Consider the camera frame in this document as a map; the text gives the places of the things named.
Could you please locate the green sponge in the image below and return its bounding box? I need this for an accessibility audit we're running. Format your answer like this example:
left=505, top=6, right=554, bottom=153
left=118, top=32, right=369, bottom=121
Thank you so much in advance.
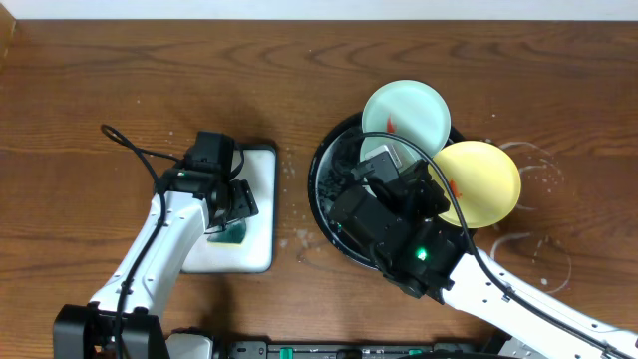
left=205, top=219, right=247, bottom=244

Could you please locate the yellow plate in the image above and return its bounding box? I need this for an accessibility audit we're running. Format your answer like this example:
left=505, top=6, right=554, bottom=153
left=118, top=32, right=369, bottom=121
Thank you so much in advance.
left=428, top=141, right=521, bottom=228

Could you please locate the light green plate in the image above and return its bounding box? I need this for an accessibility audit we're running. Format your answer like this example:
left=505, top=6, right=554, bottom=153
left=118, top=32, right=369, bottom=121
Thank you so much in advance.
left=362, top=80, right=452, bottom=157
left=360, top=137, right=421, bottom=173

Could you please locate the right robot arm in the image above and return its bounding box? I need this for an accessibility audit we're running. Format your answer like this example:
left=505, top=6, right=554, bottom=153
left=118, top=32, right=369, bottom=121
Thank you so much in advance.
left=328, top=156, right=637, bottom=358

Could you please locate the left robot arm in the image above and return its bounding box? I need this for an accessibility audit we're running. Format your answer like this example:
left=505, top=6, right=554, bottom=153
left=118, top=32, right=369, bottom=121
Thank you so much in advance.
left=53, top=169, right=276, bottom=358

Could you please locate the white rectangular soap tray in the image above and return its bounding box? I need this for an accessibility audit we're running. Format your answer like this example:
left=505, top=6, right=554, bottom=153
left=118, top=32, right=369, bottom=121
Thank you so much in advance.
left=182, top=145, right=277, bottom=274

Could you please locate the black round tray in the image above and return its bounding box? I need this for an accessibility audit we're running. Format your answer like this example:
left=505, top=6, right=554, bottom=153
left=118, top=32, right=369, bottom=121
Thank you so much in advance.
left=308, top=112, right=468, bottom=270

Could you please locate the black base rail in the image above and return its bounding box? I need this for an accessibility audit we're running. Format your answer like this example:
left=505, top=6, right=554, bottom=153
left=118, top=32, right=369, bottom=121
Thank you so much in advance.
left=163, top=338, right=509, bottom=359

